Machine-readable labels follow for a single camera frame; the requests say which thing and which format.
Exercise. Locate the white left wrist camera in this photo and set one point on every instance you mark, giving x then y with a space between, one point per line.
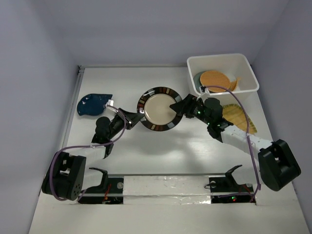
110 105

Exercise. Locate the round orange woven plate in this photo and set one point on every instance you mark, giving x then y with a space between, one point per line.
213 79

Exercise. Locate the white plastic bin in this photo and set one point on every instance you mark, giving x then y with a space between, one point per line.
232 65

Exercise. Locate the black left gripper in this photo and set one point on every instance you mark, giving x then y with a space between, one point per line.
131 118

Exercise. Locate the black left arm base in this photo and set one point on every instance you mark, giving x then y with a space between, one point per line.
108 192

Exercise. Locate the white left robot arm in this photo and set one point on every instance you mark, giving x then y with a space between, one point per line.
65 176

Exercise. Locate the green yellow woven tray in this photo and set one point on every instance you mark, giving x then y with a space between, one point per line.
234 114

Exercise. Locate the grey blue round plate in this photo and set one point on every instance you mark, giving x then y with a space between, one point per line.
197 82

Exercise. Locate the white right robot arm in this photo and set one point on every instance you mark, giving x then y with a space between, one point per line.
277 164

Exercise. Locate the fish shaped woven plate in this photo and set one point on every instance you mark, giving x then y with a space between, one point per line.
234 84

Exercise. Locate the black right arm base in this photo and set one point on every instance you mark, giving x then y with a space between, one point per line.
225 190

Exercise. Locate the dark blue leaf plate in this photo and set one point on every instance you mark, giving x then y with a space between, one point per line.
93 104

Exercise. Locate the black rimmed beige plate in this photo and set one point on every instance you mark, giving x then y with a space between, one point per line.
154 104

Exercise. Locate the white foam front panel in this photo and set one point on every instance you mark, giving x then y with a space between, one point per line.
166 190

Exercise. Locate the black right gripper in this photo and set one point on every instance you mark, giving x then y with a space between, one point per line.
186 105

